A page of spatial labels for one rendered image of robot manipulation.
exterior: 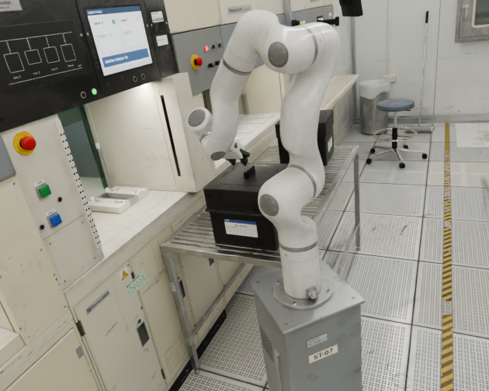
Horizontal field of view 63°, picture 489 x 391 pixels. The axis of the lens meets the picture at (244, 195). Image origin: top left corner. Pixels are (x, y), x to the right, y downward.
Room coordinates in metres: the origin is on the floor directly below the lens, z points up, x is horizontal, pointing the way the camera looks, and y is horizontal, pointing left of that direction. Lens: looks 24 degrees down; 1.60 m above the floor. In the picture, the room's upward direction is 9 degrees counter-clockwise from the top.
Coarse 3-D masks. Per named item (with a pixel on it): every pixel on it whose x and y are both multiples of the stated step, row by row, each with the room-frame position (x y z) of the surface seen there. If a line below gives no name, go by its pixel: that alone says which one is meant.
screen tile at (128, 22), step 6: (120, 18) 1.60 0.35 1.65; (126, 18) 1.62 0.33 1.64; (132, 18) 1.65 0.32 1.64; (120, 24) 1.59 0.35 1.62; (126, 24) 1.62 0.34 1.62; (132, 24) 1.65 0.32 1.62; (138, 24) 1.68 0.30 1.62; (138, 30) 1.67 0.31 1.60; (126, 36) 1.60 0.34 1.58; (132, 36) 1.63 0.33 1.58; (138, 36) 1.66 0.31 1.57; (126, 42) 1.59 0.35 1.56; (132, 42) 1.63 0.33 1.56; (138, 42) 1.66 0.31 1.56; (144, 42) 1.69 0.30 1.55; (126, 48) 1.59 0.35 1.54
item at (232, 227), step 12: (216, 216) 1.41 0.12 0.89; (228, 216) 1.38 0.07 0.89; (240, 216) 1.36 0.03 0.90; (252, 216) 1.33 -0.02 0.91; (216, 228) 1.41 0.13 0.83; (228, 228) 1.39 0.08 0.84; (240, 228) 1.36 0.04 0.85; (252, 228) 1.33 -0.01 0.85; (264, 228) 1.31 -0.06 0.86; (216, 240) 1.42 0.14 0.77; (228, 240) 1.39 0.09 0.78; (240, 240) 1.37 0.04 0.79; (252, 240) 1.34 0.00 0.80; (264, 240) 1.32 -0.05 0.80; (276, 240) 1.31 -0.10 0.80
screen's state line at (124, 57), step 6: (144, 48) 1.68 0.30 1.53; (120, 54) 1.55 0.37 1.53; (126, 54) 1.58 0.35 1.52; (132, 54) 1.61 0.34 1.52; (138, 54) 1.64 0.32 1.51; (144, 54) 1.67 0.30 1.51; (102, 60) 1.47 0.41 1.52; (108, 60) 1.49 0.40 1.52; (114, 60) 1.52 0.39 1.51; (120, 60) 1.55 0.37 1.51; (126, 60) 1.57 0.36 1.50; (132, 60) 1.60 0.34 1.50; (108, 66) 1.49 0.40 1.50
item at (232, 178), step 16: (224, 176) 1.51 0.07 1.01; (240, 176) 1.48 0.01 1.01; (256, 176) 1.46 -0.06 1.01; (272, 176) 1.44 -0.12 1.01; (208, 192) 1.41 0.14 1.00; (224, 192) 1.38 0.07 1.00; (240, 192) 1.34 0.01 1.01; (256, 192) 1.31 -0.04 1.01; (208, 208) 1.42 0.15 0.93; (224, 208) 1.38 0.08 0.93; (240, 208) 1.35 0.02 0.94; (256, 208) 1.32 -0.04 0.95
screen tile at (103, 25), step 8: (96, 24) 1.48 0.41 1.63; (104, 24) 1.52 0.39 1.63; (96, 32) 1.48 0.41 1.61; (104, 32) 1.51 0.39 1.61; (104, 40) 1.50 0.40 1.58; (112, 40) 1.53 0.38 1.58; (120, 40) 1.57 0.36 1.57; (104, 48) 1.49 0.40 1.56; (112, 48) 1.52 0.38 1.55; (120, 48) 1.56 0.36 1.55
